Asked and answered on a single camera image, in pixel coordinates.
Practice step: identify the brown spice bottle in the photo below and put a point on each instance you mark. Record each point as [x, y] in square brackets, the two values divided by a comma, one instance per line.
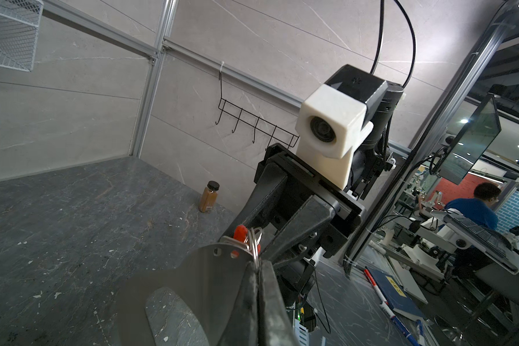
[209, 196]

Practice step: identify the red white pen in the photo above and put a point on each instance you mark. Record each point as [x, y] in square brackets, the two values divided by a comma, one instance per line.
[388, 311]

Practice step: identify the black wire hook rack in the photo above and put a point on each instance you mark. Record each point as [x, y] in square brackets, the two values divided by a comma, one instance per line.
[239, 115]

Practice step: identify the black monitor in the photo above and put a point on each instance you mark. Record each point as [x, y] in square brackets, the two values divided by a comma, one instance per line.
[481, 129]

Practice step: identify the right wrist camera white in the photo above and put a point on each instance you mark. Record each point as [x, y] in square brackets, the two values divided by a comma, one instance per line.
[335, 120]

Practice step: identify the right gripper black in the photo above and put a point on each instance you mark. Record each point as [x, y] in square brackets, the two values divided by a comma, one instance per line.
[308, 211]

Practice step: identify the silver metal plate keychain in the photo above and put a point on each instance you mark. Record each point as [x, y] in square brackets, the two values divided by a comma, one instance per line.
[208, 281]

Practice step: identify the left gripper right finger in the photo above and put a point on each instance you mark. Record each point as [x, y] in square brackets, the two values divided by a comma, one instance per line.
[275, 327]

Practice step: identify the blue book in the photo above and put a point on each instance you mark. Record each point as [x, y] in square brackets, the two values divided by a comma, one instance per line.
[398, 300]

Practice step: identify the white wire mesh basket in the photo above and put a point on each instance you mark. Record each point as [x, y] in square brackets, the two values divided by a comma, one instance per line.
[19, 30]

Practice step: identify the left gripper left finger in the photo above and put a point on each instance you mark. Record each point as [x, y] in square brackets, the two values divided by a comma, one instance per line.
[242, 327]

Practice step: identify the red key tag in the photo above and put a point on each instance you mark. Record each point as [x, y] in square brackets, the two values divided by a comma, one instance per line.
[248, 238]

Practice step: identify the person in blue shirt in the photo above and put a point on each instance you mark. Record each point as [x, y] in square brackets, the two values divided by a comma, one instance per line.
[478, 208]

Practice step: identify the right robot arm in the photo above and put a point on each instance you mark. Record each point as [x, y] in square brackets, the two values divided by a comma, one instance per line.
[296, 279]

